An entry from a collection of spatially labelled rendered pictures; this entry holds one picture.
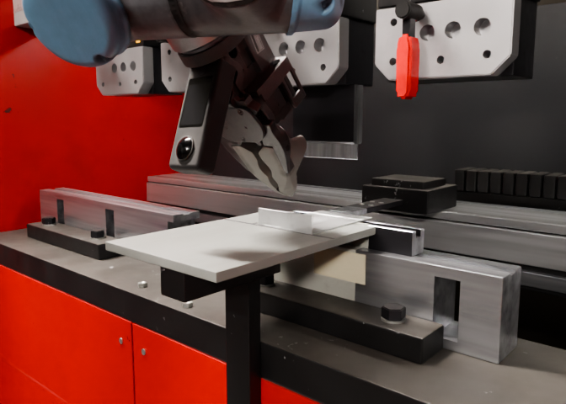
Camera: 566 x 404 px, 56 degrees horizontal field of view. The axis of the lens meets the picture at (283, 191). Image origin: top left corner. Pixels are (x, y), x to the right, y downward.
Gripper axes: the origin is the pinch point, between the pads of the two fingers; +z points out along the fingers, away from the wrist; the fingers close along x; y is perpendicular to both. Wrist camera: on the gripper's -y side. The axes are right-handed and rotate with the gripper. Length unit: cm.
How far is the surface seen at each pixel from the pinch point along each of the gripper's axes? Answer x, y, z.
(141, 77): 37.1, 14.9, -8.2
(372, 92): 25, 56, 27
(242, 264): -7.3, -13.7, -5.3
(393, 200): 0.0, 17.8, 20.0
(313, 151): 3.6, 10.9, 3.5
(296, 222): -1.9, -2.1, 2.8
